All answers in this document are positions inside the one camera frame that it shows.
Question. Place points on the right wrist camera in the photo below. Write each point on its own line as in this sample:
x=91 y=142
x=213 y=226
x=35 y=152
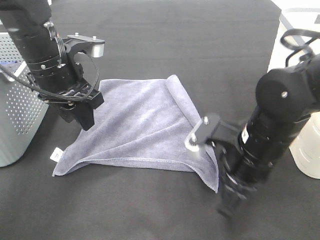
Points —
x=205 y=133

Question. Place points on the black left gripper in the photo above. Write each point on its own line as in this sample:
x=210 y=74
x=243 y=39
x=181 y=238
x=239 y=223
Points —
x=76 y=99

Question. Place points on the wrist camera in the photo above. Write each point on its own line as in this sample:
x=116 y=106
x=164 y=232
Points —
x=90 y=45
x=205 y=133

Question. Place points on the grey perforated laundry basket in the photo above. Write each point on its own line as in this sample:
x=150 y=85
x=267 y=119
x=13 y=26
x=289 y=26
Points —
x=21 y=112

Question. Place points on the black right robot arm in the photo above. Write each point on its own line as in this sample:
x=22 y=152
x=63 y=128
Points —
x=286 y=98

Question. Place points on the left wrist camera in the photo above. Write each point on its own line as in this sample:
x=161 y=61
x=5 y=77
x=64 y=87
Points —
x=90 y=45

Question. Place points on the grey towel inside basket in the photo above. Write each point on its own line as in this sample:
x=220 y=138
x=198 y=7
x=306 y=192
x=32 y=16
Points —
x=11 y=66

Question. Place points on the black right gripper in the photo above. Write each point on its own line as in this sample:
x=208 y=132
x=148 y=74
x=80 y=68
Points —
x=240 y=176

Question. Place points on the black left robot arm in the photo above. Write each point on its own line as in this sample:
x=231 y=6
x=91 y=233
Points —
x=53 y=71

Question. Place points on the grey-blue microfibre towel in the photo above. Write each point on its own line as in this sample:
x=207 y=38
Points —
x=142 y=124

